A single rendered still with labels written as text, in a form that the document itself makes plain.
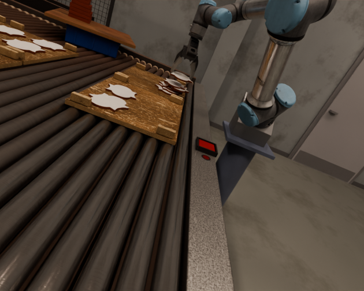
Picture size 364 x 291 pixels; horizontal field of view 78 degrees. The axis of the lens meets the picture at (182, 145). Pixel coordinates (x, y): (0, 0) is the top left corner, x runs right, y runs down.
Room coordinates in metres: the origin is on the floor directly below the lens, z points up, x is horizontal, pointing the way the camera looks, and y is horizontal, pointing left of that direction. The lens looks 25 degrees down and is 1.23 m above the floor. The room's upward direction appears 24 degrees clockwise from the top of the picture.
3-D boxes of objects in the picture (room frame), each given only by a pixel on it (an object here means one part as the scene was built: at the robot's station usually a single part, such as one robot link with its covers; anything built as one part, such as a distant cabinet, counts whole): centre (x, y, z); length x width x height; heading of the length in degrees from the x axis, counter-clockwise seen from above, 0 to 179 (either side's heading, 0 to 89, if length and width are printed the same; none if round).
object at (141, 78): (1.23, 0.27, 0.93); 0.41 x 0.35 x 0.02; 8
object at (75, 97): (0.61, 0.33, 0.95); 0.06 x 0.02 x 0.03; 97
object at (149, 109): (0.82, 0.22, 0.93); 0.41 x 0.35 x 0.02; 7
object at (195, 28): (1.20, 0.16, 1.25); 0.08 x 0.08 x 0.05
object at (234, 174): (1.22, -0.31, 0.43); 0.38 x 0.38 x 0.87; 5
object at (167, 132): (0.64, 0.06, 0.95); 0.06 x 0.02 x 0.03; 97
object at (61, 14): (1.58, 0.85, 1.03); 0.50 x 0.50 x 0.02; 28
